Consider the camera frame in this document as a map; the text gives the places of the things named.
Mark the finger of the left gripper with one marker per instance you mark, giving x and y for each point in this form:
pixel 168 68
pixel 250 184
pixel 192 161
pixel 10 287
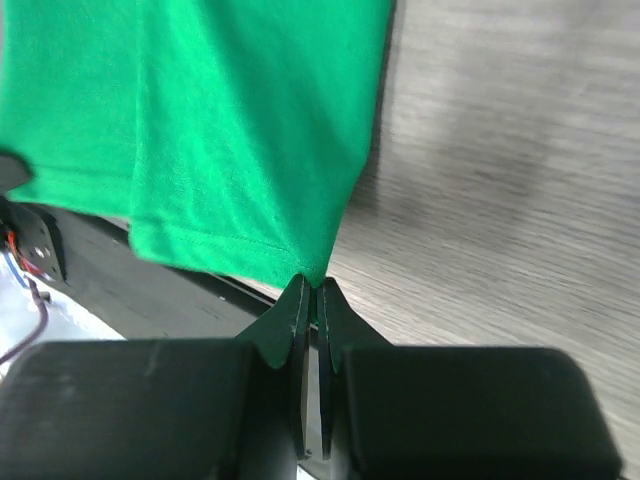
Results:
pixel 14 172

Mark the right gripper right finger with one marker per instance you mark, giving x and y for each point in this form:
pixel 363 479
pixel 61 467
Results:
pixel 453 412

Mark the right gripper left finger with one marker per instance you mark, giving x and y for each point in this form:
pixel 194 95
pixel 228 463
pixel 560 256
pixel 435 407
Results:
pixel 204 408

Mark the green t shirt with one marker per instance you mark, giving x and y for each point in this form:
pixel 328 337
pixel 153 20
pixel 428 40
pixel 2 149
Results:
pixel 229 134

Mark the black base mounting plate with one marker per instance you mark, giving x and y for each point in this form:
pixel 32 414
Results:
pixel 89 259

